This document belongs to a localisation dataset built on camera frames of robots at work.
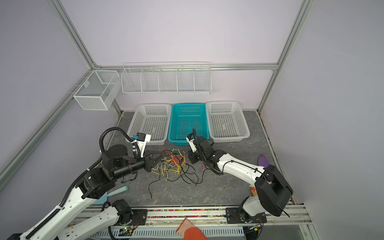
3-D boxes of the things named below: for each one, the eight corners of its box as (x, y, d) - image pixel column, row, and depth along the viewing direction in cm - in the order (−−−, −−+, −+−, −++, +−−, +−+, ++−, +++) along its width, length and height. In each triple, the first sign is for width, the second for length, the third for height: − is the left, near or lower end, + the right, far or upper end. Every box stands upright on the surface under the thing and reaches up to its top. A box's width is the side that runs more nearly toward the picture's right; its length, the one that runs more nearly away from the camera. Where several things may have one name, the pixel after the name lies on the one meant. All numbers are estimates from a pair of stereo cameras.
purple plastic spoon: (257, 165, 95) (258, 163, 93) (257, 155, 100) (259, 153, 97) (268, 168, 94) (269, 166, 92) (268, 157, 98) (269, 155, 96)
